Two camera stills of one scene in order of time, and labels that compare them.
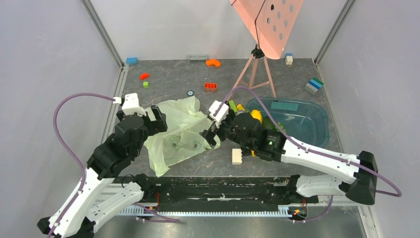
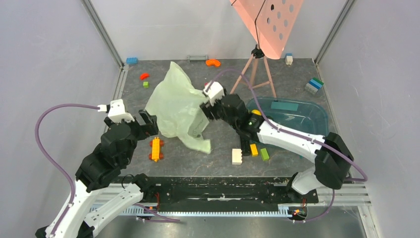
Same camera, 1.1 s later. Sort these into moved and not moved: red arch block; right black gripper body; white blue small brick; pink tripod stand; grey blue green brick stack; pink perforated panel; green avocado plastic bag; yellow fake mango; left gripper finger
Moved: green avocado plastic bag; right black gripper body; left gripper finger
Not moved: yellow fake mango; pink perforated panel; white blue small brick; red arch block; pink tripod stand; grey blue green brick stack
